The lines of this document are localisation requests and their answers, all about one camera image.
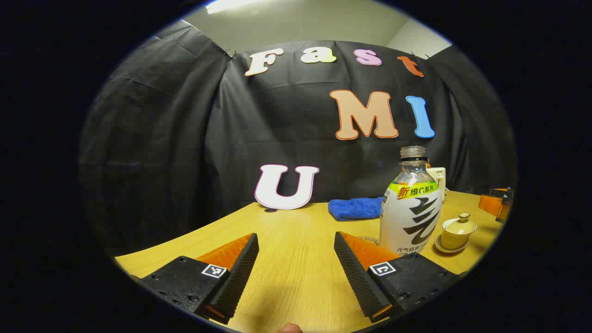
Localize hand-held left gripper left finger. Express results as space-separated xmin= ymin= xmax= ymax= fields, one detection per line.
xmin=139 ymin=233 xmax=259 ymax=325

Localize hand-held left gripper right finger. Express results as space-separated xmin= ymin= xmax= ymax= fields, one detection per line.
xmin=334 ymin=231 xmax=461 ymax=323

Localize cream teacup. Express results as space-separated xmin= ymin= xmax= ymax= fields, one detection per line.
xmin=440 ymin=221 xmax=477 ymax=250

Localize white label water bottle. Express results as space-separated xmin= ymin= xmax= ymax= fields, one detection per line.
xmin=379 ymin=146 xmax=444 ymax=256

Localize white toaster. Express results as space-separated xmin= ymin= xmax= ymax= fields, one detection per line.
xmin=425 ymin=167 xmax=447 ymax=204

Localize cream saucer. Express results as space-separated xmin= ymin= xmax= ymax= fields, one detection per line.
xmin=434 ymin=234 xmax=470 ymax=254

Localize blue towel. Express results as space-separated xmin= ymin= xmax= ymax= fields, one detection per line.
xmin=328 ymin=197 xmax=384 ymax=221

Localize black backdrop cloth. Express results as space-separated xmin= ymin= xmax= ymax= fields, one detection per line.
xmin=79 ymin=21 xmax=516 ymax=257

